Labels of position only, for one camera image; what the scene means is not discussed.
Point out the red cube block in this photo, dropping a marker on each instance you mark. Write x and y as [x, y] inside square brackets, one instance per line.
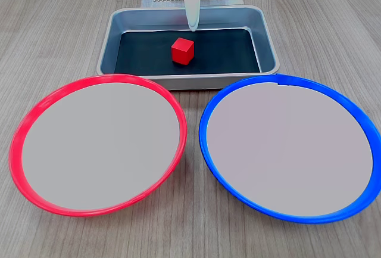
[182, 51]

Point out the black tray liner mat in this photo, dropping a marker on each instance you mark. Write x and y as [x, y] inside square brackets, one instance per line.
[226, 52]

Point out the silver metal tray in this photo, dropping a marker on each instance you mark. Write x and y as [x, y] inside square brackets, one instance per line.
[265, 40]

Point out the red-rimmed white dish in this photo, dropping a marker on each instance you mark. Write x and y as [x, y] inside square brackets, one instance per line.
[98, 147]

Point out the blue-rimmed white dish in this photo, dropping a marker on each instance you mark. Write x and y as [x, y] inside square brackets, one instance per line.
[291, 150]

